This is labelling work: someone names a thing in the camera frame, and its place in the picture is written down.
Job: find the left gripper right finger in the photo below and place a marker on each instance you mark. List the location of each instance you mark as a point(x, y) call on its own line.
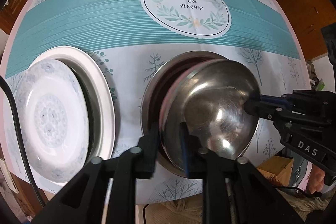
point(234, 191)

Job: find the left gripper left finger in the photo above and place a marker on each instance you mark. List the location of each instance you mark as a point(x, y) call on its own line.
point(82, 199)

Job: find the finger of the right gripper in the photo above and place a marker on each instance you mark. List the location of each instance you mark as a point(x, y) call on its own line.
point(259, 109)
point(274, 100)

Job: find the pink steel-lined bowl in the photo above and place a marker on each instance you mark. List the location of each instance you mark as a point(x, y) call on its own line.
point(209, 97)

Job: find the white floral ceramic plate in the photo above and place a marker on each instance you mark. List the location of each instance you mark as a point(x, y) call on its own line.
point(54, 120)

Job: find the large steel bowl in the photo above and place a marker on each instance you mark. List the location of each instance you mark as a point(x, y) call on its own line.
point(162, 80)

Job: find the white paper plate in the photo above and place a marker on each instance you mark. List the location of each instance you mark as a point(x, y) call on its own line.
point(102, 120)

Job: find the person's hand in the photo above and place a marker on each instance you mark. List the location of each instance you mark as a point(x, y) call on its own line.
point(316, 180)

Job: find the cardboard box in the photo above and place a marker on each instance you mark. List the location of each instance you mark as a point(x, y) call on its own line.
point(277, 170)

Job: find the tree-print tablecloth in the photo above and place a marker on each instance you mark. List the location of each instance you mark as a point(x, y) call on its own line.
point(131, 39)

